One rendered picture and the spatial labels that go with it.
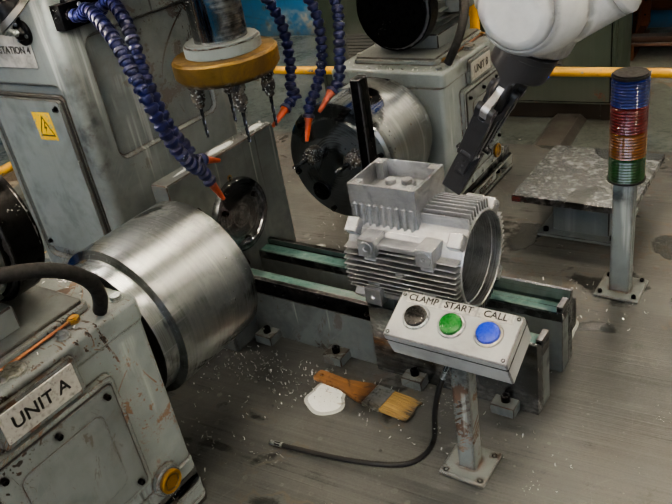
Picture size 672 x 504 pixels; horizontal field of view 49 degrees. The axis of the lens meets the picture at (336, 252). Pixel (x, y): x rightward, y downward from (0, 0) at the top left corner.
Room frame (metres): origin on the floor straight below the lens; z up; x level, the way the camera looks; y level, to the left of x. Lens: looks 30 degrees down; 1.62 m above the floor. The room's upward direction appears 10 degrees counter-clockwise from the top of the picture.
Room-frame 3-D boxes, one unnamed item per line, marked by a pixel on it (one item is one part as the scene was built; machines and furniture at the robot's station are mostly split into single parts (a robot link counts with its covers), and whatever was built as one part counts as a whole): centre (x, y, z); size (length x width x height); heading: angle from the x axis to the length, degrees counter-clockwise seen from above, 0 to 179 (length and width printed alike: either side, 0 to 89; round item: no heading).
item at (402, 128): (1.48, -0.11, 1.04); 0.41 x 0.25 x 0.25; 142
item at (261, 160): (1.31, 0.22, 0.97); 0.30 x 0.11 x 0.34; 142
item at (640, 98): (1.11, -0.52, 1.19); 0.06 x 0.06 x 0.04
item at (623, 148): (1.11, -0.52, 1.10); 0.06 x 0.06 x 0.04
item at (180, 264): (0.94, 0.31, 1.04); 0.37 x 0.25 x 0.25; 142
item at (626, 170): (1.11, -0.52, 1.05); 0.06 x 0.06 x 0.04
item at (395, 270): (1.02, -0.14, 1.01); 0.20 x 0.19 x 0.19; 52
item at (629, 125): (1.11, -0.52, 1.14); 0.06 x 0.06 x 0.04
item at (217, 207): (1.27, 0.17, 1.01); 0.15 x 0.02 x 0.15; 142
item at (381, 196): (1.05, -0.11, 1.11); 0.12 x 0.11 x 0.07; 52
